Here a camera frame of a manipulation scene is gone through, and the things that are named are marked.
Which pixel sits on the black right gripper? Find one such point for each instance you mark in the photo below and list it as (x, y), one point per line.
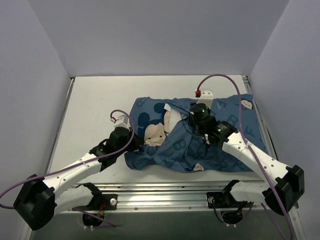
(191, 119)

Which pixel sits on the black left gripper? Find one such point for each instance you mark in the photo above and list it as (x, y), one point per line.
(135, 141)

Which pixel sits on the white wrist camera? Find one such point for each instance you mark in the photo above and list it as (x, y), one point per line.
(122, 121)
(204, 96)

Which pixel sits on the blue cartoon print pillowcase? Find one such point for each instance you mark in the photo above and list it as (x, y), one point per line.
(181, 150)

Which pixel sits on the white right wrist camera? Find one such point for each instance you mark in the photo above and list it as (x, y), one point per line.
(204, 96)

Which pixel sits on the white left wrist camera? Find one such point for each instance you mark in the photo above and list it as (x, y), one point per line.
(122, 121)

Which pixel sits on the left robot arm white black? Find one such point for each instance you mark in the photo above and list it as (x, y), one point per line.
(41, 198)

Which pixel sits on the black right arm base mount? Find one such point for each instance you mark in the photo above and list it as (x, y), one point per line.
(219, 200)

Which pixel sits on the white pillow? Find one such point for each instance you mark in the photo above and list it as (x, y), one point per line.
(171, 118)

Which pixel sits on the aluminium left side rail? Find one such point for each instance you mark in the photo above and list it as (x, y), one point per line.
(66, 103)

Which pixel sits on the aluminium rail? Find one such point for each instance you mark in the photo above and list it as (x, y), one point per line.
(262, 120)
(66, 103)

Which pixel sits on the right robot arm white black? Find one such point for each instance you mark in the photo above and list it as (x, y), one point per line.
(283, 185)

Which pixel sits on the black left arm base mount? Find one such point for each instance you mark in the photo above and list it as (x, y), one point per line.
(108, 202)

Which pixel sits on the aluminium right side rail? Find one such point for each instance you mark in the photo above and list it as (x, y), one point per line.
(262, 120)

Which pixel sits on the aluminium front rail frame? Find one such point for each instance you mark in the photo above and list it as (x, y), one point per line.
(143, 197)

